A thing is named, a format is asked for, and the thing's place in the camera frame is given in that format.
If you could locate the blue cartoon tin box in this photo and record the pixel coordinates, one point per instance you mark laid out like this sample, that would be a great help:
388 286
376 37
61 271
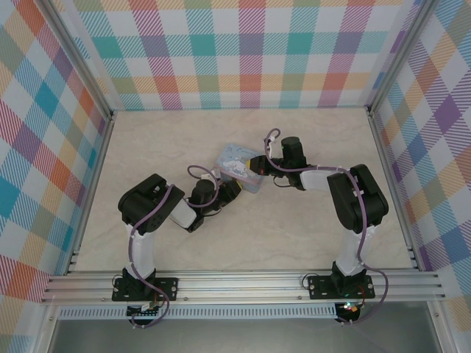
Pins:
235 162

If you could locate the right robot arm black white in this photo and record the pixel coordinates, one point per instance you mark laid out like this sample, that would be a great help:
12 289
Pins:
353 206

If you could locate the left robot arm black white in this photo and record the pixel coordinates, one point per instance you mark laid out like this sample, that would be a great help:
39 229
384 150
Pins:
141 253

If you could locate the grey metal panel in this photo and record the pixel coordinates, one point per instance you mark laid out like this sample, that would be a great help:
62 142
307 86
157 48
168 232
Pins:
239 336

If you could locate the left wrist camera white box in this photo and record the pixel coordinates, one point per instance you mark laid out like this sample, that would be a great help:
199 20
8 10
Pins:
216 173

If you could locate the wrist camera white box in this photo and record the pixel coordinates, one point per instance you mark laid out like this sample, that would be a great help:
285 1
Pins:
216 173
271 144

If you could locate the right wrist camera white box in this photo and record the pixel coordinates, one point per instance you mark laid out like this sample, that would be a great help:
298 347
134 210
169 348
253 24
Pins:
271 144

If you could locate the aluminium mounting rail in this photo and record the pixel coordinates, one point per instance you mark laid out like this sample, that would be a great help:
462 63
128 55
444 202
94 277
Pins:
239 285

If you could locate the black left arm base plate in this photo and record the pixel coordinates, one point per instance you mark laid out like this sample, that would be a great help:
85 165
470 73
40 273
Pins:
169 287

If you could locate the aluminium side rail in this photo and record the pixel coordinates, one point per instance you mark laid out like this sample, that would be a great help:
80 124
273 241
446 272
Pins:
93 184
390 176

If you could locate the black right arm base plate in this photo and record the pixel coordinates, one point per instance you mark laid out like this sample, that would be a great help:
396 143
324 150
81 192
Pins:
316 287

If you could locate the aluminium frame post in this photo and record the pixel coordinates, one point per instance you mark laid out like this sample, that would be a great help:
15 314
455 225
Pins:
399 55
81 62

